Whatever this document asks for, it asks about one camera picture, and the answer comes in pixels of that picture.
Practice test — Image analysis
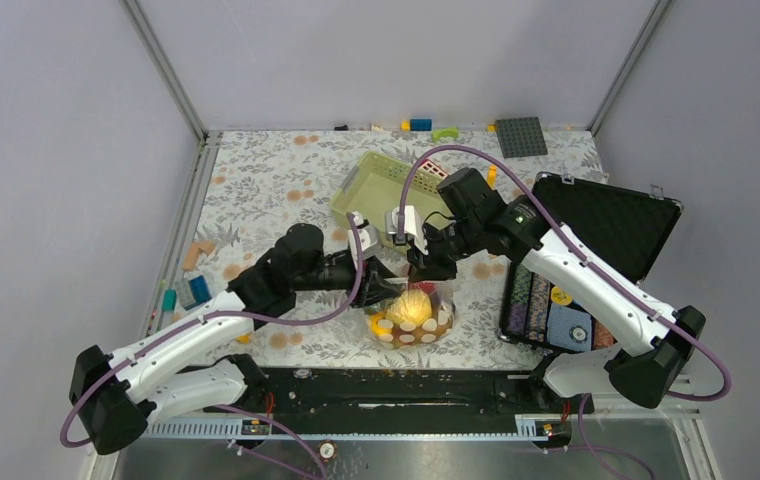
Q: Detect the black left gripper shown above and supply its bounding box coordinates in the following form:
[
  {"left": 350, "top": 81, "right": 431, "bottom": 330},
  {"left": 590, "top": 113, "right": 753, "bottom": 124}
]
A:
[{"left": 294, "top": 255, "right": 402, "bottom": 309}]

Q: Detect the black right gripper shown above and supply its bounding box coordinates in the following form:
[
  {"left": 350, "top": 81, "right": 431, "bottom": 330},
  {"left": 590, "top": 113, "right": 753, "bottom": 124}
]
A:
[{"left": 407, "top": 215, "right": 484, "bottom": 284}]

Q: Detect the clear dotted zip top bag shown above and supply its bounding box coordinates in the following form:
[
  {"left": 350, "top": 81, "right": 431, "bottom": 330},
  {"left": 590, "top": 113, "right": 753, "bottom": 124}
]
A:
[{"left": 364, "top": 279, "right": 456, "bottom": 350}]

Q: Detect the yellow lemon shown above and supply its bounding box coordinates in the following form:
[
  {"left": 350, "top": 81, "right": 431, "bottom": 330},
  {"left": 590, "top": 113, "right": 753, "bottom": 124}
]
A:
[{"left": 385, "top": 289, "right": 433, "bottom": 331}]

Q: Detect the orange mango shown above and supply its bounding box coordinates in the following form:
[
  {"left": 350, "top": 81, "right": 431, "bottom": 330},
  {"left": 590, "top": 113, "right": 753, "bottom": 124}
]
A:
[{"left": 368, "top": 313, "right": 391, "bottom": 336}]

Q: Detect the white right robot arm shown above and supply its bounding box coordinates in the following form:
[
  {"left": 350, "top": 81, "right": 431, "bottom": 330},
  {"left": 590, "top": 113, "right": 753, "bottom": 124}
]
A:
[{"left": 407, "top": 168, "right": 706, "bottom": 412}]

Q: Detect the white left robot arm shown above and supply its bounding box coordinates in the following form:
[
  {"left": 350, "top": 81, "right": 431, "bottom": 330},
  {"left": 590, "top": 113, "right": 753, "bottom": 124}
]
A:
[{"left": 59, "top": 214, "right": 397, "bottom": 455}]

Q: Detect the yellow blue block toy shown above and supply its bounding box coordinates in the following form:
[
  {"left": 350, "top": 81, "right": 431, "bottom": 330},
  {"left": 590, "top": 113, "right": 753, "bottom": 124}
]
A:
[{"left": 486, "top": 165, "right": 498, "bottom": 189}]

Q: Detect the red white grid toy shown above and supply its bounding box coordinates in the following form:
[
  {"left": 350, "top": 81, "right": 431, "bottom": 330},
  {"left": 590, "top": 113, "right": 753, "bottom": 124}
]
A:
[{"left": 413, "top": 159, "right": 448, "bottom": 194}]

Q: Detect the tan wooden block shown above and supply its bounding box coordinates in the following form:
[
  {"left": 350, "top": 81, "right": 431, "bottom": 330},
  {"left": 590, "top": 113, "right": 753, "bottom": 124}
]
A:
[{"left": 181, "top": 240, "right": 216, "bottom": 272}]

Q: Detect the grey building baseplate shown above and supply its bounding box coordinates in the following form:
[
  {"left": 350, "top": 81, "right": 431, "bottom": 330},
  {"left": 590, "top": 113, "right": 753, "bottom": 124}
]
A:
[{"left": 494, "top": 117, "right": 548, "bottom": 158}]

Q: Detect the green arch block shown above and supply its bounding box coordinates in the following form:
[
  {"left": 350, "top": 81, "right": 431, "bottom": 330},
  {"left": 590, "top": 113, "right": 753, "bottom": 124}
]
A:
[{"left": 431, "top": 127, "right": 459, "bottom": 143}]

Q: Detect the poker chips row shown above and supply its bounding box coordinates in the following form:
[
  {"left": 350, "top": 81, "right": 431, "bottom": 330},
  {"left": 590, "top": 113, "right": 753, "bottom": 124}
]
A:
[{"left": 499, "top": 264, "right": 615, "bottom": 354}]

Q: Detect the blue grey brick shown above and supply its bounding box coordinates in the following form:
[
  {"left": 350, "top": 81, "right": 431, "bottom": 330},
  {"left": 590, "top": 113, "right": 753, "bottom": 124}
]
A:
[{"left": 174, "top": 275, "right": 212, "bottom": 310}]

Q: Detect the pale green perforated basket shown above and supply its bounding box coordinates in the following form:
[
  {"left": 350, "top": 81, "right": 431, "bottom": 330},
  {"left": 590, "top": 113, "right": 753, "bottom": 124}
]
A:
[{"left": 331, "top": 151, "right": 451, "bottom": 229}]

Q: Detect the blue yellow brick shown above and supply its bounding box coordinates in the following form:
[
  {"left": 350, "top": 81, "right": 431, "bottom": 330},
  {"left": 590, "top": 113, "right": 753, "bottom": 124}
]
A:
[{"left": 400, "top": 118, "right": 433, "bottom": 132}]

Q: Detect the teal small brick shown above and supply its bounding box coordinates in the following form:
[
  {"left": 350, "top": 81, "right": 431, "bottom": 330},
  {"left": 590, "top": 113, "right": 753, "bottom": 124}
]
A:
[{"left": 160, "top": 289, "right": 177, "bottom": 312}]

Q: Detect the black foam-lined case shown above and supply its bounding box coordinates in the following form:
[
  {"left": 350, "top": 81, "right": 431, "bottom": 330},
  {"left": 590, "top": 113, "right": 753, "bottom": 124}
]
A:
[{"left": 497, "top": 172, "right": 684, "bottom": 352}]

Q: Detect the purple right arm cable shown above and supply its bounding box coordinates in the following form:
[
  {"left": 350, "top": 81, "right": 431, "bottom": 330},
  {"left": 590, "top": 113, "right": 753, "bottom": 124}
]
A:
[{"left": 398, "top": 144, "right": 732, "bottom": 480}]

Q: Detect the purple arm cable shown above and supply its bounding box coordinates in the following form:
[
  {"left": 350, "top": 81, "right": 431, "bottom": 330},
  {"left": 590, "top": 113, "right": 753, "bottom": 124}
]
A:
[
  {"left": 59, "top": 211, "right": 367, "bottom": 449},
  {"left": 398, "top": 144, "right": 732, "bottom": 480}
]

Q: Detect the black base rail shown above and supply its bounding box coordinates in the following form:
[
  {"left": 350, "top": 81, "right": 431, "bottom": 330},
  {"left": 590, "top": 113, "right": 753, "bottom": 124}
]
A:
[{"left": 238, "top": 367, "right": 594, "bottom": 439}]

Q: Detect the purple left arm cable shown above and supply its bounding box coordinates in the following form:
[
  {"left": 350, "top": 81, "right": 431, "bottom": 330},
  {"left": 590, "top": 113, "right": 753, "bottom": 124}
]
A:
[{"left": 59, "top": 211, "right": 367, "bottom": 449}]

